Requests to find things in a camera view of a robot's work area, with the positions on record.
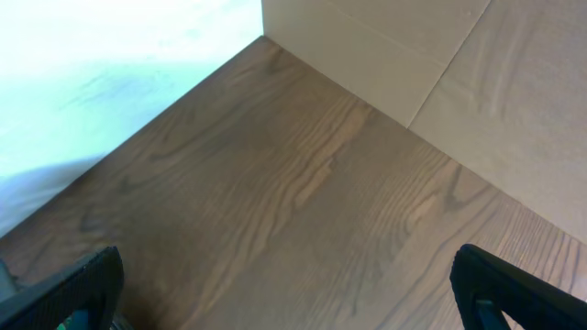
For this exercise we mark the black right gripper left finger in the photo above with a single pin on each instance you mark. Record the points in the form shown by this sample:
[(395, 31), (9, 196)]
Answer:
[(83, 296)]

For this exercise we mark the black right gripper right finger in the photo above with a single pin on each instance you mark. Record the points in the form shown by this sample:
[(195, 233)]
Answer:
[(488, 290)]

